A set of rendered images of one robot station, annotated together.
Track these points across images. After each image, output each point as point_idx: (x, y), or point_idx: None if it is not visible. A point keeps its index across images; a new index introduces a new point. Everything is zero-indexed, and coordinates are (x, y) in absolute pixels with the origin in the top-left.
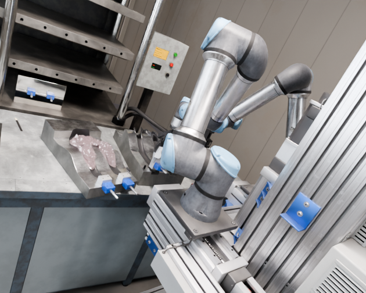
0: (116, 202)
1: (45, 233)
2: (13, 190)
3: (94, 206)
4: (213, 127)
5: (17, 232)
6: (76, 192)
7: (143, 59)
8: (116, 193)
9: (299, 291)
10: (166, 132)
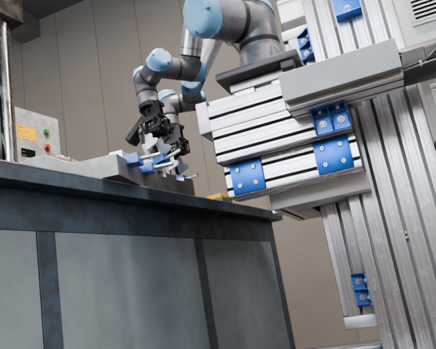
0: (142, 223)
1: (71, 302)
2: (16, 162)
3: (119, 232)
4: (195, 67)
5: (29, 299)
6: (96, 177)
7: (14, 129)
8: (142, 185)
9: (409, 38)
10: (138, 121)
